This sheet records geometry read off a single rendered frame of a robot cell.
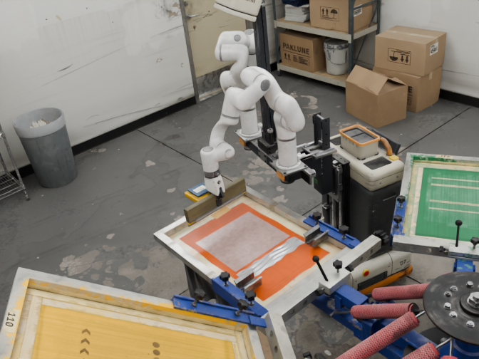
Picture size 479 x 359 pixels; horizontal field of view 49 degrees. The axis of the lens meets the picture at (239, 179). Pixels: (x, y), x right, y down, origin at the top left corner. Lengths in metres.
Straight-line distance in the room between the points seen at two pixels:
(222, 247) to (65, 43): 3.47
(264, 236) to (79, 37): 3.54
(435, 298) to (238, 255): 1.01
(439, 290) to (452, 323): 0.13
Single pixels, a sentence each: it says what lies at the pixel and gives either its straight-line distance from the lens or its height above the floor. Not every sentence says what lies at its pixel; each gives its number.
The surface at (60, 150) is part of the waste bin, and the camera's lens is 5.14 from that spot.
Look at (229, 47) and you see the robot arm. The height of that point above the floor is 1.70.
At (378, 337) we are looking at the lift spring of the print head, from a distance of 1.75.
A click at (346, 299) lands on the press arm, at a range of 2.08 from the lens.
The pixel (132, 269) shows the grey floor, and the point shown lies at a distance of 4.01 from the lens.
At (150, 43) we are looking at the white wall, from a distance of 5.94.
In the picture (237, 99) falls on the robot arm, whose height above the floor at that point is 1.62.
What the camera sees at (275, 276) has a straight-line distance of 2.30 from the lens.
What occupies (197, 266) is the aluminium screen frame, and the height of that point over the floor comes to 0.99.
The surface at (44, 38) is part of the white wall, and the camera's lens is 5.42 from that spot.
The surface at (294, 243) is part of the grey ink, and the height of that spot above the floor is 0.96.
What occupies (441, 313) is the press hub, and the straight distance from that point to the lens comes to 1.69.
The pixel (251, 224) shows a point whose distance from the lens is 2.60.
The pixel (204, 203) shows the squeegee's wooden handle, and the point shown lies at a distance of 2.49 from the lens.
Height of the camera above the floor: 2.51
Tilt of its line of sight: 32 degrees down
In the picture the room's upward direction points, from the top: 7 degrees counter-clockwise
